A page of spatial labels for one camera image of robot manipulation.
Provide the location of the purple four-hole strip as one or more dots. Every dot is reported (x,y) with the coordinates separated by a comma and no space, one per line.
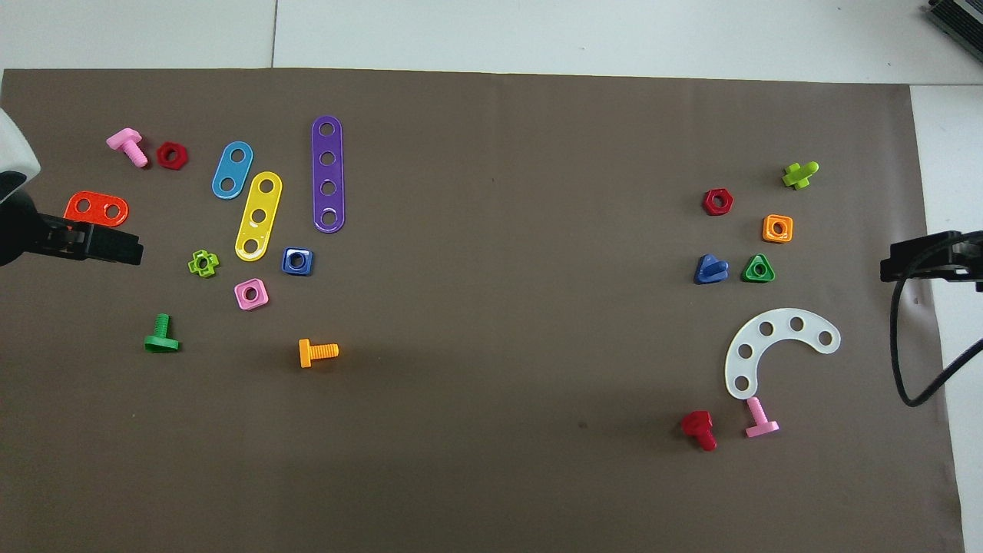
(328,173)

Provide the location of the blue square nut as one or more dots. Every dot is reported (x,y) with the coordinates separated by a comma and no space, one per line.
(287,261)

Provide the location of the lime green cross nut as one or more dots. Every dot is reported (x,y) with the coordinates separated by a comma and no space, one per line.
(193,266)

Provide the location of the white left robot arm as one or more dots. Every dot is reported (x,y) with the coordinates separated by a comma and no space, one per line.
(11,150)

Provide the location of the dark ribbed device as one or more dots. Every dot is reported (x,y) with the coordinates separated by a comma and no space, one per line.
(960,15)

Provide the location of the orange square nut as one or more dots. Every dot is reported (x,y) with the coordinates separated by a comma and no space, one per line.
(767,229)

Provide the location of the orange-red two-hole strip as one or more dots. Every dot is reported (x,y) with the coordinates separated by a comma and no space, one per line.
(97,201)

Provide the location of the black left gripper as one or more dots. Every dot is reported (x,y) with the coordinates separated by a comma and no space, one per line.
(19,230)

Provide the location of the blue plastic screw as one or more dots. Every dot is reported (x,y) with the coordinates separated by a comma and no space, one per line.
(706,270)

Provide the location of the red hexagon nut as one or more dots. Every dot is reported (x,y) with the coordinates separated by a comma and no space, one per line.
(708,203)
(163,156)

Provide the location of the green triangle nut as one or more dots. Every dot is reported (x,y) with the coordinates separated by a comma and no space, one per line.
(747,275)

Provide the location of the pink plastic screw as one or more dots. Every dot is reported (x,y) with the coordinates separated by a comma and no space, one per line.
(127,144)
(760,426)

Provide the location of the lime green cross screw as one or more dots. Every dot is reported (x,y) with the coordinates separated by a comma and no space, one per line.
(799,177)

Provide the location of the brown table mat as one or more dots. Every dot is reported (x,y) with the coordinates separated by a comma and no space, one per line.
(491,384)

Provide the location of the green plastic screw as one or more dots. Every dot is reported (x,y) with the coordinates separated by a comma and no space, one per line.
(161,339)

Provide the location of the orange plastic screw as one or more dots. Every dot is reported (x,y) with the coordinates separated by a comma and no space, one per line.
(307,353)

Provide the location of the red hexagon-head screw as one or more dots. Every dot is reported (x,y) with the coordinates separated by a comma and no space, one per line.
(699,424)

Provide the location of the blue two-hole strip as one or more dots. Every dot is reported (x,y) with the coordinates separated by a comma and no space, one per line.
(233,170)

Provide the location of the pink square nut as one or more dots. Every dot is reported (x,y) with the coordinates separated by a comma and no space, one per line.
(261,299)

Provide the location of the white curved five-hole strip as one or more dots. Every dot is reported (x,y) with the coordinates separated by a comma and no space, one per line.
(782,326)

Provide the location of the yellow three-hole strip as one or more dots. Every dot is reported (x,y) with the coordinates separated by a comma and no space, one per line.
(263,201)

